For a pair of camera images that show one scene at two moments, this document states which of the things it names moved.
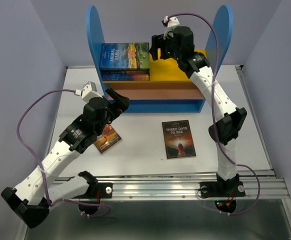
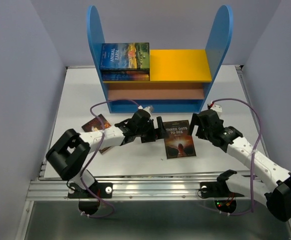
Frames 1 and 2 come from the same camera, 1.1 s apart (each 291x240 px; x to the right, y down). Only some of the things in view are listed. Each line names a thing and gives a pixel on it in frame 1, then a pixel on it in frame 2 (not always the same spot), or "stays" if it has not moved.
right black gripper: x=157 y=41 -> x=195 y=121
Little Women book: x=125 y=71 stays
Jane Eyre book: x=126 y=78 stays
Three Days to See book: x=178 y=141 stays
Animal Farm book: x=127 y=56 stays
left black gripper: x=120 y=105 -> x=151 y=137
